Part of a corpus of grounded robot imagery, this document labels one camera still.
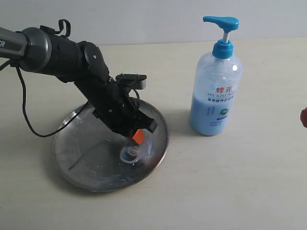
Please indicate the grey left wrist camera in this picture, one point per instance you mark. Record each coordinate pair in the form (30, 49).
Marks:
(136, 81)

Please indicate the blue soap blob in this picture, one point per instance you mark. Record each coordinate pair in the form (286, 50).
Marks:
(131, 153)

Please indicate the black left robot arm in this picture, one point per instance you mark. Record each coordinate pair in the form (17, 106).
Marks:
(47, 51)

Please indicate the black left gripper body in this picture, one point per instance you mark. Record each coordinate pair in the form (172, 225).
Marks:
(117, 110)

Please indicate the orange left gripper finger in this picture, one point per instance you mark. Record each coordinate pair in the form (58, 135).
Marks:
(138, 137)

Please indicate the blue pump lotion bottle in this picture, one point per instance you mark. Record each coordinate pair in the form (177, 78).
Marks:
(218, 74)

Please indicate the round steel plate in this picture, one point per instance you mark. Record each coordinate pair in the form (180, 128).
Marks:
(86, 152)

